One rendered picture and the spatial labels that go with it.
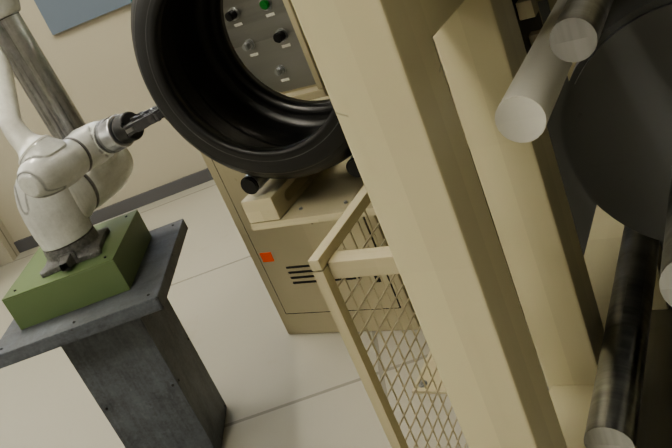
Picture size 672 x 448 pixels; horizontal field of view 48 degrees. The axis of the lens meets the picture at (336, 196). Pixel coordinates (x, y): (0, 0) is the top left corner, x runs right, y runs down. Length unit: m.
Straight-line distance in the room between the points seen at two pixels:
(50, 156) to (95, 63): 2.91
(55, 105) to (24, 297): 0.55
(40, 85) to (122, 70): 2.49
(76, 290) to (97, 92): 2.77
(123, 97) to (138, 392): 2.75
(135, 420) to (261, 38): 1.21
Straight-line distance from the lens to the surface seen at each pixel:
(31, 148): 1.94
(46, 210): 2.19
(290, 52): 2.29
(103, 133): 1.96
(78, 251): 2.23
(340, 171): 1.84
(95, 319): 2.11
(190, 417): 2.41
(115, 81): 4.81
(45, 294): 2.23
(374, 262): 1.01
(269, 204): 1.70
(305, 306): 2.74
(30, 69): 2.31
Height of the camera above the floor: 1.45
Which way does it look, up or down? 22 degrees down
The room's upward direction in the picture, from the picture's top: 23 degrees counter-clockwise
